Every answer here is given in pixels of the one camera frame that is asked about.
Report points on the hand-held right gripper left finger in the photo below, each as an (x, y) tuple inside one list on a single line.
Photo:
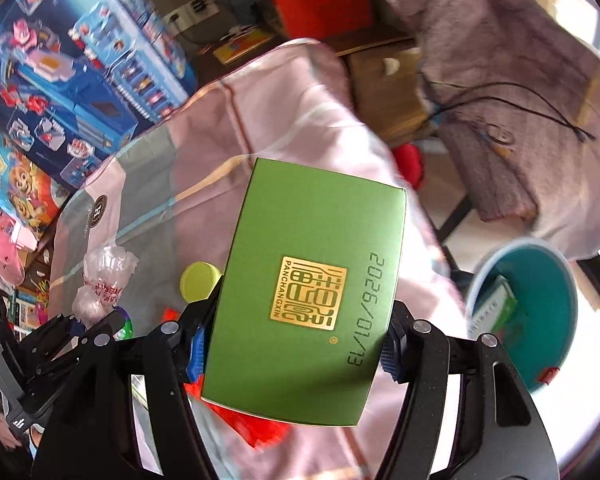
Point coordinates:
[(197, 355)]

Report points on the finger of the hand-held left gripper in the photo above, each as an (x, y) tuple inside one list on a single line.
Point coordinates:
[(50, 335), (60, 362)]

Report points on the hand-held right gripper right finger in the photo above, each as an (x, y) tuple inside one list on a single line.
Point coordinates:
[(389, 355)]

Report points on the yellow-green lid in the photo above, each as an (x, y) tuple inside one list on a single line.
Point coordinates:
[(197, 282)]

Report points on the small purple item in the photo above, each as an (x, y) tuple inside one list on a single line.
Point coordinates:
[(122, 322)]

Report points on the clear plastic bag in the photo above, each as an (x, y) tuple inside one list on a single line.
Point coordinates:
[(105, 270)]

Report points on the red green snack bag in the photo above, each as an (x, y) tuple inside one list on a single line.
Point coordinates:
[(250, 425)]

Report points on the green box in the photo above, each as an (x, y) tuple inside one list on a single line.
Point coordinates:
[(305, 285)]

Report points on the white green carton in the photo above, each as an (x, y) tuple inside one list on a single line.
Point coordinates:
[(495, 305)]

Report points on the teal bucket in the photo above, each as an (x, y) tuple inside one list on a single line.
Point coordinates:
[(545, 310)]

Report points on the pink butterfly wings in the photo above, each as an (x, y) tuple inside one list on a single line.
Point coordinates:
[(5, 255)]

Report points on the small pink gift box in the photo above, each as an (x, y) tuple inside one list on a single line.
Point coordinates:
[(27, 237)]

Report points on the cartoon puppy toy box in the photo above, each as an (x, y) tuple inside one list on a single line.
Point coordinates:
[(25, 180)]

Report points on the small red item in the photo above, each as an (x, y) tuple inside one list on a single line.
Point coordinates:
[(410, 165)]

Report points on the plaid tablecloth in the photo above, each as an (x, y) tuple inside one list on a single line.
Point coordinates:
[(290, 110)]

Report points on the brown cardboard box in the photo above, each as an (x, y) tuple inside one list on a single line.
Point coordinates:
[(380, 90)]

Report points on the blue toy box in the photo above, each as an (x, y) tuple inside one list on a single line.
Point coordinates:
[(80, 60)]

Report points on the yellow orange card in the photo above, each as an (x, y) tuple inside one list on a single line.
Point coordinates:
[(245, 45)]

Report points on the mauve draped cloth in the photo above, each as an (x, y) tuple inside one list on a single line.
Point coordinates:
[(480, 35)]

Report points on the white wall socket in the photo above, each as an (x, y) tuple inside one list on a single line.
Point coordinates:
[(190, 10)]

